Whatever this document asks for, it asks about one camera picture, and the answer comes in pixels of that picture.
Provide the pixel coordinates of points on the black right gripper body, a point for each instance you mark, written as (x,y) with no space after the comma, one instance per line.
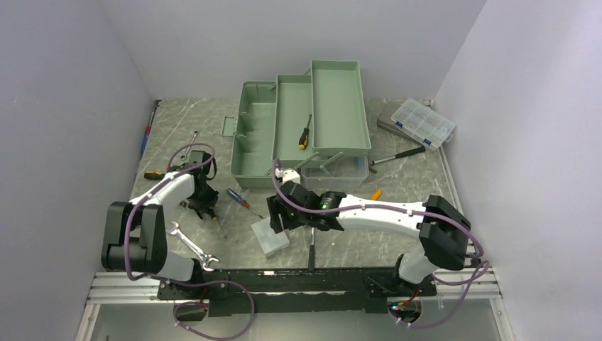
(291,220)

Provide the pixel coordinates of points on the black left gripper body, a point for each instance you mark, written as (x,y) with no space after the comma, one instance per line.
(203,198)

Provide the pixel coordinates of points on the blue red handled screwdriver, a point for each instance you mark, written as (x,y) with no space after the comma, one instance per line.
(240,200)

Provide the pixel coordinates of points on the yellow black handled screwdriver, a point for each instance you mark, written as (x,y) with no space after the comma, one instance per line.
(304,138)

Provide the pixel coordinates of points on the small clear screw box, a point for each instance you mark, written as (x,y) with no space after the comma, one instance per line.
(270,242)

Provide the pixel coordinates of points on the green toolbox with clear lid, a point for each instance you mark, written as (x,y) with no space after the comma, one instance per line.
(272,115)

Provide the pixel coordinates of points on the black handled hammer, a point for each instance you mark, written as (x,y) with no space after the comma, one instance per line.
(311,256)

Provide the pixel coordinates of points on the orange handled screwdriver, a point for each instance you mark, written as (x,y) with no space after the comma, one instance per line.
(376,194)

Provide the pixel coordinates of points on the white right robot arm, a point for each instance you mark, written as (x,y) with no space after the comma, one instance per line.
(440,229)

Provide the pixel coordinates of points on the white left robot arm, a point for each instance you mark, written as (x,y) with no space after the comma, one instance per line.
(135,235)

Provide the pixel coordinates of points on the small silver wrench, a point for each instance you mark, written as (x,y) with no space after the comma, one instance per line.
(186,151)

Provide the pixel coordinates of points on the silver combination wrench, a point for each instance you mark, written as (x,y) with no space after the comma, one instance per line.
(205,259)

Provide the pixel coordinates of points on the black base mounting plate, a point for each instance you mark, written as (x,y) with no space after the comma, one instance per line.
(237,291)

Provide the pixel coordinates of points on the small claw hammer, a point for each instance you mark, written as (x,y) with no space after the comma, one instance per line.
(403,154)

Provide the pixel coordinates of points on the clear compartment organizer box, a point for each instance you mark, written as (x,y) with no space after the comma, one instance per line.
(423,124)

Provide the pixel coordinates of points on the yellow black tool handle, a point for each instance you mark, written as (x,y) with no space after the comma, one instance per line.
(153,175)

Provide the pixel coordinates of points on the blue red tool at wall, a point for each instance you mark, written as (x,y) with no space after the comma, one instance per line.
(147,131)

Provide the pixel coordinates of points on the aluminium frame rail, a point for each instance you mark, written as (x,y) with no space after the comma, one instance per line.
(116,289)

